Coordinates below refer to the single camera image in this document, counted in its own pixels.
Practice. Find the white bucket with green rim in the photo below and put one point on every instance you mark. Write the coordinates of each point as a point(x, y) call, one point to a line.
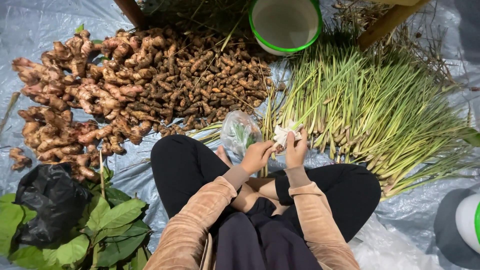
point(285, 23)

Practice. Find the black plastic bag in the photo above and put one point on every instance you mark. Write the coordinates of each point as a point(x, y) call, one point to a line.
point(50, 204)

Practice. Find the grey plastic tarp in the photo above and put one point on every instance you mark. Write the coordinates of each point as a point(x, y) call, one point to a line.
point(412, 221)

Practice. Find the pile of turmeric roots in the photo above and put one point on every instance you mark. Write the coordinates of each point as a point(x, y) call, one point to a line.
point(210, 82)

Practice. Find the person's left fingers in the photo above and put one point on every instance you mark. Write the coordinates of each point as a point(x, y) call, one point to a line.
point(267, 149)

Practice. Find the pile of lemongrass stalks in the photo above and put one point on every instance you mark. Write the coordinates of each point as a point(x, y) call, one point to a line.
point(375, 108)

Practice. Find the dark wooden leg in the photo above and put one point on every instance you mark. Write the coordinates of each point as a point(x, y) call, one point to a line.
point(131, 12)

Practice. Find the person's right hand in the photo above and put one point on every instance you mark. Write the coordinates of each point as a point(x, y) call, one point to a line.
point(295, 150)

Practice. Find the person's left hand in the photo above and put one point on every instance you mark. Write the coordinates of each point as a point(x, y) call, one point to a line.
point(256, 156)

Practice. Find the small ginger root piece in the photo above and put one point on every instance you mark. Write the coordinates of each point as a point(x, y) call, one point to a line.
point(18, 158)

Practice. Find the clear plastic bag with greens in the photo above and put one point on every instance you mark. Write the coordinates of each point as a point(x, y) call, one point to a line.
point(240, 133)

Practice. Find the pile of ginger roots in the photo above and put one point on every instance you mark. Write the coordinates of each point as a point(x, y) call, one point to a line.
point(75, 97)

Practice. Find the wooden table leg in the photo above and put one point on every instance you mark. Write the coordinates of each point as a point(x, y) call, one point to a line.
point(390, 20)

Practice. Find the person's legs in black trousers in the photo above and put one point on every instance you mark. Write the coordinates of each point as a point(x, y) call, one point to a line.
point(262, 210)

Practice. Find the white paper scrap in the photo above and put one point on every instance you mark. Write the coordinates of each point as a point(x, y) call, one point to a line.
point(285, 133)

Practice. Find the white and green container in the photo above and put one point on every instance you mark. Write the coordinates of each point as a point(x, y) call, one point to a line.
point(468, 221)

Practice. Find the bunch of green leaves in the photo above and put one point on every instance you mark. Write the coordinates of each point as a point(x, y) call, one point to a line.
point(108, 228)

